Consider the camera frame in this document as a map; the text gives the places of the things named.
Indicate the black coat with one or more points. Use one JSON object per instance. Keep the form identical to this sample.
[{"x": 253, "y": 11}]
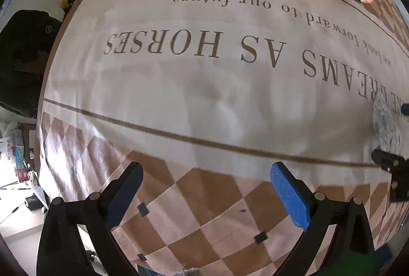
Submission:
[{"x": 22, "y": 55}]

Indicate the green packet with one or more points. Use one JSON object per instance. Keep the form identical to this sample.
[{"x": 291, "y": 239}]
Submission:
[{"x": 351, "y": 264}]

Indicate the brown checkered tablecloth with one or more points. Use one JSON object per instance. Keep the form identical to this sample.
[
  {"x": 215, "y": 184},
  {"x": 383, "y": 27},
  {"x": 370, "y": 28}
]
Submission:
[{"x": 191, "y": 87}]

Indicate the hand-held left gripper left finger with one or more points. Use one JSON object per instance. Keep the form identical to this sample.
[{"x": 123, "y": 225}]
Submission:
[{"x": 123, "y": 199}]

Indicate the large silver blister pack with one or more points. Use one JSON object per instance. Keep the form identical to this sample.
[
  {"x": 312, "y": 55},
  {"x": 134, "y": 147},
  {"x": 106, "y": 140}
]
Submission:
[{"x": 386, "y": 129}]

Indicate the colourful printed packets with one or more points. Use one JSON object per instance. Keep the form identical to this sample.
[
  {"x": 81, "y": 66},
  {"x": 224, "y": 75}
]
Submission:
[{"x": 16, "y": 156}]

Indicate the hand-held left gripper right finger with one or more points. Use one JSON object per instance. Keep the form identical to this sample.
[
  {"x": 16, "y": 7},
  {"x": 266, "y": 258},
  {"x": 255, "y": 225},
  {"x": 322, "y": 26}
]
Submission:
[{"x": 289, "y": 196}]

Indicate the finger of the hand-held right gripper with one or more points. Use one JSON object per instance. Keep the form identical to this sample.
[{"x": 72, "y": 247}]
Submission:
[
  {"x": 399, "y": 180},
  {"x": 405, "y": 109}
]

